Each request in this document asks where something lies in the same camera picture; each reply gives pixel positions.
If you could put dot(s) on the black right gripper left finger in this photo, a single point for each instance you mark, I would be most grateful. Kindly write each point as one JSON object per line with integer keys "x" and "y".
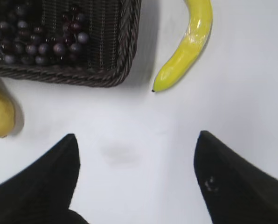
{"x": 42, "y": 192}

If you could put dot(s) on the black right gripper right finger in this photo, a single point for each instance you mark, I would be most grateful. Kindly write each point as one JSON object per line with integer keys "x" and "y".
{"x": 234, "y": 190}

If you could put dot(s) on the purple grape bunch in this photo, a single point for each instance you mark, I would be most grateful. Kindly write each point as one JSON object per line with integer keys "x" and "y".
{"x": 42, "y": 32}

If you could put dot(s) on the dark brown wicker basket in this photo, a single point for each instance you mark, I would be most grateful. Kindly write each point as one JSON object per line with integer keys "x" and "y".
{"x": 112, "y": 26}

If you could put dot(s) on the orange yellow mango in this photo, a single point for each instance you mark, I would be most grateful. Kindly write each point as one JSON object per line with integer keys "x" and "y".
{"x": 7, "y": 115}

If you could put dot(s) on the yellow banana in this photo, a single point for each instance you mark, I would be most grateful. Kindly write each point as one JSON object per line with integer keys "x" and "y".
{"x": 190, "y": 47}

